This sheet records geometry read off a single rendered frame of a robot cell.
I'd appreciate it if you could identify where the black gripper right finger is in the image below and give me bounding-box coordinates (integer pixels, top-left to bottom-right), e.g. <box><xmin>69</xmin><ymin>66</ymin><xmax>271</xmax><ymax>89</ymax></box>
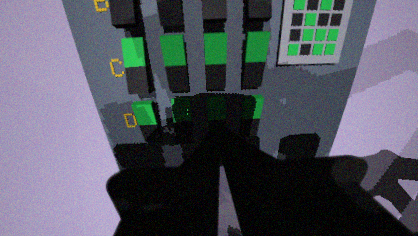
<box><xmin>218</xmin><ymin>126</ymin><xmax>368</xmax><ymax>236</ymax></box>

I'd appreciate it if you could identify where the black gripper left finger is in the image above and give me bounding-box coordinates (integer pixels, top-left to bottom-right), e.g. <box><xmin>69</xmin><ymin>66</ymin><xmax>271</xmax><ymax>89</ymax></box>
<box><xmin>106</xmin><ymin>126</ymin><xmax>220</xmax><ymax>236</ymax></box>

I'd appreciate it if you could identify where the dark grey switch panel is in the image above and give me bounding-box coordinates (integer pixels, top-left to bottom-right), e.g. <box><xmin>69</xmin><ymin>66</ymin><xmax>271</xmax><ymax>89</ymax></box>
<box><xmin>61</xmin><ymin>0</ymin><xmax>377</xmax><ymax>171</ymax></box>

